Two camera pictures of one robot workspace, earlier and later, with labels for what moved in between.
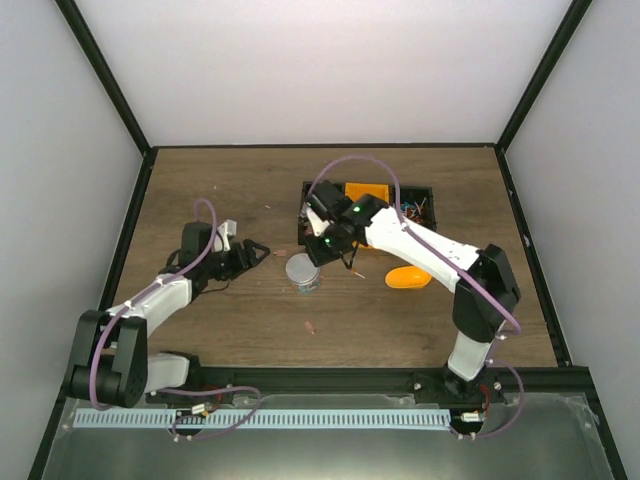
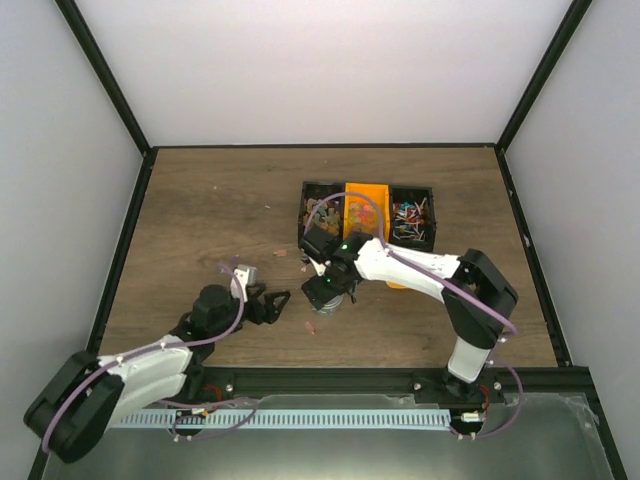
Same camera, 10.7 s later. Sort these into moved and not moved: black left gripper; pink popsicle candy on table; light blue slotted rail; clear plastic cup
Moved: black left gripper; clear plastic cup
Not moved: light blue slotted rail; pink popsicle candy on table
